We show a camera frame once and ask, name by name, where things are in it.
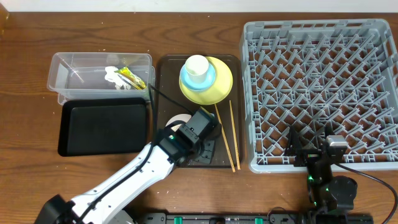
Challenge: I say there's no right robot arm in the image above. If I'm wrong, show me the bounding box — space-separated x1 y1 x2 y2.
284 127 358 223

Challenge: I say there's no clear plastic bin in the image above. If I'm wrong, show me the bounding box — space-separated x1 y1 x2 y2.
47 52 155 105

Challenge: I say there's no wooden chopstick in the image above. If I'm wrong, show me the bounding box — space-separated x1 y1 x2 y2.
229 100 241 170
214 104 236 173

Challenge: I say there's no green yellow snack wrapper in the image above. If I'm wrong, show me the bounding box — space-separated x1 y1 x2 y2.
116 67 147 90

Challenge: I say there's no black plastic tray bin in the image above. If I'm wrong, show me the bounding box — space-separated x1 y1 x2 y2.
58 98 149 157

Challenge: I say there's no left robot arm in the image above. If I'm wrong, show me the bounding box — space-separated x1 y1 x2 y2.
35 121 221 223

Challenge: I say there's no light blue saucer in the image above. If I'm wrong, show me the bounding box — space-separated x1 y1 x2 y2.
179 63 216 91

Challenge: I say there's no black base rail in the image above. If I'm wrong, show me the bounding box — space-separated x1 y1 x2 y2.
135 213 374 224

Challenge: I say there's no white bowl with rice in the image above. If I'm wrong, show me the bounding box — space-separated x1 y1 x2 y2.
166 114 192 125

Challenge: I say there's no yellow-green plate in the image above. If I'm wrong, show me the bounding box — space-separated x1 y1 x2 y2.
179 56 233 105

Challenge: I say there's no white cup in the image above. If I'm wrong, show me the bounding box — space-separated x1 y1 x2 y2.
185 55 209 84

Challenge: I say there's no left black cable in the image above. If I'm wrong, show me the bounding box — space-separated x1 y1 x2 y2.
74 83 195 224

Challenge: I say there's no white tissue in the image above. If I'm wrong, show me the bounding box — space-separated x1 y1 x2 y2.
104 66 132 90

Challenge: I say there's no grey dishwasher rack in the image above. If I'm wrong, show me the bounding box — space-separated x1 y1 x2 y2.
239 19 397 174

